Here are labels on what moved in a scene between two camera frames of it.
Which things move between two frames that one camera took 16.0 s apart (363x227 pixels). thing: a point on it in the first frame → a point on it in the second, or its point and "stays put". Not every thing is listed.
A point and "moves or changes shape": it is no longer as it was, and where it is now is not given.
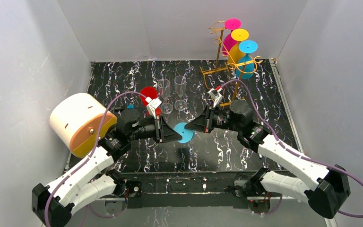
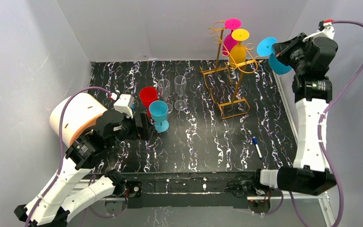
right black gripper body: (206, 119) → (283, 49)
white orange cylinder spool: (76, 120) stays put
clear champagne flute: (180, 82) stays put
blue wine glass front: (186, 134) moves or changes shape
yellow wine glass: (235, 55) stays put
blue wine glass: (245, 68) → (265, 49)
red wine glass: (148, 92) stays put
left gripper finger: (164, 133) → (146, 128)
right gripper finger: (201, 123) → (283, 50)
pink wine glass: (231, 24) stays put
